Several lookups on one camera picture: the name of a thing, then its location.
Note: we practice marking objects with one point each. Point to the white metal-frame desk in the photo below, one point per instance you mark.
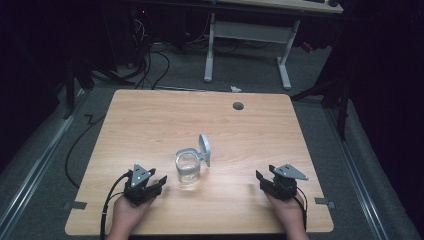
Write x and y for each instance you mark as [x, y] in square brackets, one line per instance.
[248, 31]

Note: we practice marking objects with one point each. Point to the person's right hand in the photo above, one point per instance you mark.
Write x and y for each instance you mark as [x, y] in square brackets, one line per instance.
[291, 213]

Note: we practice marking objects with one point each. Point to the clear cup with grey lid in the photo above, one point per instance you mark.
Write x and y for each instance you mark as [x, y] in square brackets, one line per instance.
[188, 166]

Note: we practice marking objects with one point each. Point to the grey tape strip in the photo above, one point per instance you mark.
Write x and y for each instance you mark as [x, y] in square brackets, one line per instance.
[77, 205]
[323, 201]

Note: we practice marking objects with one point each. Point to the black metal stand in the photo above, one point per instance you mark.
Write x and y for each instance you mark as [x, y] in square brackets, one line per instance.
[341, 103]
[70, 90]

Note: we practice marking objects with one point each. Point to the metal floor rail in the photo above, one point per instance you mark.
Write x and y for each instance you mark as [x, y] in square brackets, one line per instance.
[36, 166]
[358, 180]

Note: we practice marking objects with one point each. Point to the small white scrap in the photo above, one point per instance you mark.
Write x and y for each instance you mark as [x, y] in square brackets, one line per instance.
[236, 89]

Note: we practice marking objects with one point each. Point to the person's left hand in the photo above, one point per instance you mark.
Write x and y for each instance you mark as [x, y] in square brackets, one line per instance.
[128, 215]

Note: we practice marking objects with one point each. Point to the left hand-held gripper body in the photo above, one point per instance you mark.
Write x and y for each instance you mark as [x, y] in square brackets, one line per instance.
[137, 176]

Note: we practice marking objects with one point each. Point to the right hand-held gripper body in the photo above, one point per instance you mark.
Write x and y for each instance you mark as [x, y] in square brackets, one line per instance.
[285, 186]

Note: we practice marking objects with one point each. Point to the small red object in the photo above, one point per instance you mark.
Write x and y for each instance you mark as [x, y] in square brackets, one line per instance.
[307, 47]

